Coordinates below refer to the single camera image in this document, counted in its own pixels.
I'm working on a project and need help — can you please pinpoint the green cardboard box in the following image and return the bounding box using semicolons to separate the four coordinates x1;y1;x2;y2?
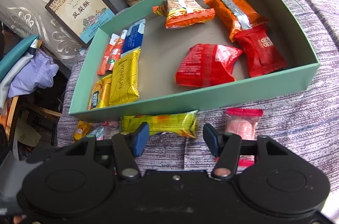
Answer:
68;0;320;122

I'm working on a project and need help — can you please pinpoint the orange yellow noodle snack packet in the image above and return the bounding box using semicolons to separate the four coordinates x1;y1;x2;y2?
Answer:
152;0;215;29

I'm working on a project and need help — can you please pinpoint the brown framed pastry box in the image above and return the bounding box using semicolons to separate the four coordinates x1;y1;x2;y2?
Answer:
44;0;118;48

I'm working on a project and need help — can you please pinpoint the small red snack packet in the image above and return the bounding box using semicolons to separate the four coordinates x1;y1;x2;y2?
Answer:
234;25;288;78

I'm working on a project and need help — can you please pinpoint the yellow cracker packet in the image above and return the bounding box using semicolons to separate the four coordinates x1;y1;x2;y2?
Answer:
87;74;113;110

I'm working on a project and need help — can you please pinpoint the wooden chair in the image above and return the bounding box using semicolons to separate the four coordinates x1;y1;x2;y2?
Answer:
0;95;63;150

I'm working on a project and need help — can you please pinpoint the blue white snack packet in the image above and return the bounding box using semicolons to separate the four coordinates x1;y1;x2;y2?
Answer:
121;19;147;53

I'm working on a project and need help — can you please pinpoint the pink candy packet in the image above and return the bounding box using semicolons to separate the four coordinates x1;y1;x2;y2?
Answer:
225;108;264;167

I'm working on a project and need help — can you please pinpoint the yellow wavy-line packet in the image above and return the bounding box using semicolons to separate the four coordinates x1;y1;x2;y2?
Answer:
108;48;141;106

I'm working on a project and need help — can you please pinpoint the orange white sachet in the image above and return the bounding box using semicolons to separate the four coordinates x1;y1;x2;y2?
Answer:
120;29;130;54
97;34;125;75

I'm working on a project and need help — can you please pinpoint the small yellow candy packet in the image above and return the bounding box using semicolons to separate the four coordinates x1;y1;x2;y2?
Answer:
73;121;93;143

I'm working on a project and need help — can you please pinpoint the white cloth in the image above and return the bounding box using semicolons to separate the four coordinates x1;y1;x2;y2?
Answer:
0;54;29;108

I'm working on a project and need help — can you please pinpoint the lilac cloth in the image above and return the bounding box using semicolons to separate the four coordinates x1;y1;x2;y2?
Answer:
8;50;59;97

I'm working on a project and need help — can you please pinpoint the long yellow-green snack packet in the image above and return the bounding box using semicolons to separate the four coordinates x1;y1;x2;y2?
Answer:
120;110;199;139

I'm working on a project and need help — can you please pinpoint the orange packet with silver seal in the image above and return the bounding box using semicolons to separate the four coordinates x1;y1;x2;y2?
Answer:
203;0;269;43

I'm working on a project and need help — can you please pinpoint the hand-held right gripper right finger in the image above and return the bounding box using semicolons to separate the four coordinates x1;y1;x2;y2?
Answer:
203;123;290;181

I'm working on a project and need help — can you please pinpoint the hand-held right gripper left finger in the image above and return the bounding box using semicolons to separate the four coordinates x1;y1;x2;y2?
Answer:
62;122;150;180

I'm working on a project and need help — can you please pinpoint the pink blue cartoon packet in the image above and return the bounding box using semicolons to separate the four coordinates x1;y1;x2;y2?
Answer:
93;121;122;141

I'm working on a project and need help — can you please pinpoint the large red snack packet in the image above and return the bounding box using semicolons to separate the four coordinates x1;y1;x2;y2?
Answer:
175;44;244;88

